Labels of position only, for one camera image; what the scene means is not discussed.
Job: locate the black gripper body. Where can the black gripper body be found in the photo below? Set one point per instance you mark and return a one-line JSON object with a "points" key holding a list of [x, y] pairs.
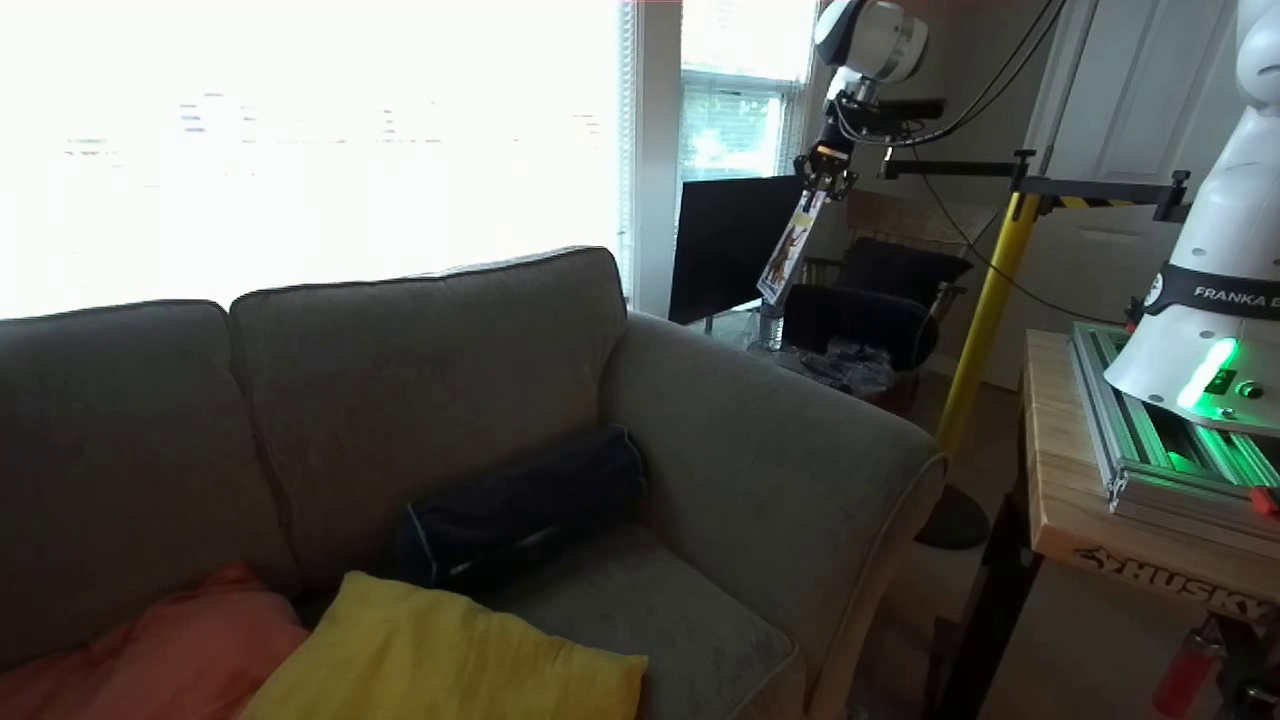
{"points": [[862, 118]]}

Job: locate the dinosaur children's book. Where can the dinosaur children's book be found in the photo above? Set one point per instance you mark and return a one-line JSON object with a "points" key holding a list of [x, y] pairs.
{"points": [[779, 273]]}

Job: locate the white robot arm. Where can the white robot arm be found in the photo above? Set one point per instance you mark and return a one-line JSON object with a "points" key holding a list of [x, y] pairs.
{"points": [[1208, 331]]}

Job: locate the black monitor screen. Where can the black monitor screen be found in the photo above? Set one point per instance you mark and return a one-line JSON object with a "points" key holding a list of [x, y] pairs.
{"points": [[720, 242]]}

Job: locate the black armchair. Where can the black armchair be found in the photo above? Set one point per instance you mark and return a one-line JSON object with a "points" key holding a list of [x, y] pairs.
{"points": [[886, 296]]}

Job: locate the clear water bottle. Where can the clear water bottle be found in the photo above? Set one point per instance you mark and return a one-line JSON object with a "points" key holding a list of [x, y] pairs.
{"points": [[771, 326]]}

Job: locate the yellow tripod pole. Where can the yellow tripod pole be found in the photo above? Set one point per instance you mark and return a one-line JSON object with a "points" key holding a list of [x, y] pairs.
{"points": [[986, 316]]}

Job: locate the black tripod crossbar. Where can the black tripod crossbar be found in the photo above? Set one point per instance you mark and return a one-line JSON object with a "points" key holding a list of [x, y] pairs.
{"points": [[1169, 202]]}

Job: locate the black round tripod base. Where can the black round tripod base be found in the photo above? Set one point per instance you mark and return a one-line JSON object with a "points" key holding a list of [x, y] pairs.
{"points": [[959, 522]]}

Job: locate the black cylindrical bolster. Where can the black cylindrical bolster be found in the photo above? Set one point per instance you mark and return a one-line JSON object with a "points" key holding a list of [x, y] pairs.
{"points": [[512, 516]]}

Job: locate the wooden Husky workbench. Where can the wooden Husky workbench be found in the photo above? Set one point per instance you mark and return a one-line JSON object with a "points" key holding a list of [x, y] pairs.
{"points": [[1054, 515]]}

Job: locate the grey fabric sofa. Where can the grey fabric sofa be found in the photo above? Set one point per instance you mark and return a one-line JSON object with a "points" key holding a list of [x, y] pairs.
{"points": [[147, 446]]}

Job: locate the red clamp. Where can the red clamp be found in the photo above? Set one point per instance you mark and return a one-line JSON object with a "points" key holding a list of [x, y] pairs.
{"points": [[1191, 670]]}

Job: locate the yellow cushion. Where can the yellow cushion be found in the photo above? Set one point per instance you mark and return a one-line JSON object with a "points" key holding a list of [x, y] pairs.
{"points": [[406, 652]]}

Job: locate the orange pink cushion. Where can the orange pink cushion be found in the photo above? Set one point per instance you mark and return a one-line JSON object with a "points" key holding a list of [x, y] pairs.
{"points": [[197, 652]]}

